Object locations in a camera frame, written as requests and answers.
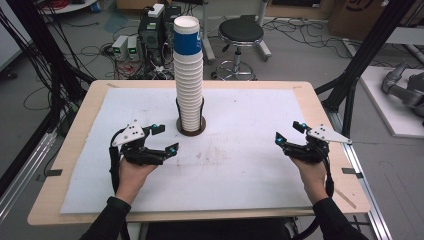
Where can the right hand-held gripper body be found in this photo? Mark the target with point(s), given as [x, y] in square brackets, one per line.
[325, 135]

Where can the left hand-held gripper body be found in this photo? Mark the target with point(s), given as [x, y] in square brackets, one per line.
[128, 135]

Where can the round brown cup stack holder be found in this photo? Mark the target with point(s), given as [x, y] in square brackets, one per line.
[191, 132]

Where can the stack of white paper cups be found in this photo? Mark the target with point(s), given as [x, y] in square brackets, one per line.
[189, 90]

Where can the blue white paper cup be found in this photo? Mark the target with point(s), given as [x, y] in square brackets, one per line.
[187, 41]

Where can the person's left hand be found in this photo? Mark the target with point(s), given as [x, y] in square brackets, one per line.
[131, 180]

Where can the person's right hand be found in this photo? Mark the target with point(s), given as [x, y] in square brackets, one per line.
[315, 180]

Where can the wooden table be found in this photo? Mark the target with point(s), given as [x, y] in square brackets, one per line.
[83, 133]

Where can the black tape piece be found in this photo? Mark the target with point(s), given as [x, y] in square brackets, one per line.
[351, 172]
[54, 172]

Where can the white table mat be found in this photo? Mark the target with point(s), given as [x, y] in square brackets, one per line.
[233, 166]

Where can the white floor board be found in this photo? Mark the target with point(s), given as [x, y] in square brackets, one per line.
[386, 113]

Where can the grey power supply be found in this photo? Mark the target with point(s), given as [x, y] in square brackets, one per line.
[119, 46]
[133, 46]

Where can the black computer tower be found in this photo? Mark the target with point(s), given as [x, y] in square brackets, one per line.
[150, 35]

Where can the white metal table legs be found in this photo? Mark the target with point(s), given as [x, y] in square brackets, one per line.
[208, 40]

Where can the black round stool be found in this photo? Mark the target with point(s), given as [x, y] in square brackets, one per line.
[240, 31]

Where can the white box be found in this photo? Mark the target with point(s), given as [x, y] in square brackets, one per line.
[156, 10]

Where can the cardboard box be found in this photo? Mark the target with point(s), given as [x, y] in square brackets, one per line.
[363, 16]

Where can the aluminium rail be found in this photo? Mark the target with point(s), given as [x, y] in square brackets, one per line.
[361, 176]
[23, 176]

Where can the black metal frame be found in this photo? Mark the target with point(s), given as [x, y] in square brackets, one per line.
[366, 50]

